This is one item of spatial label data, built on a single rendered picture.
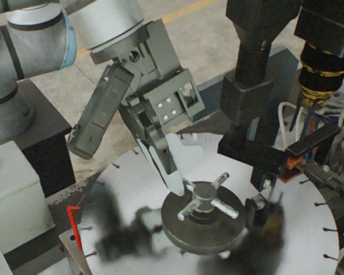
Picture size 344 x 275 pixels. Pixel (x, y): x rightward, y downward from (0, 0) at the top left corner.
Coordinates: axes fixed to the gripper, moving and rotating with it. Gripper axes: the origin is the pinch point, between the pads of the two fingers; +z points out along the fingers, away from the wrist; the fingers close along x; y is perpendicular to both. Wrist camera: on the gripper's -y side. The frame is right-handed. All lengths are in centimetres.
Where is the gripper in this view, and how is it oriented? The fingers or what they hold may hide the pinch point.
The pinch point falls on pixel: (172, 189)
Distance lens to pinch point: 54.5
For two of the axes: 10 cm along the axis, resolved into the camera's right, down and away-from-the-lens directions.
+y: 8.4, -5.3, 1.5
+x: -3.2, -2.6, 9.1
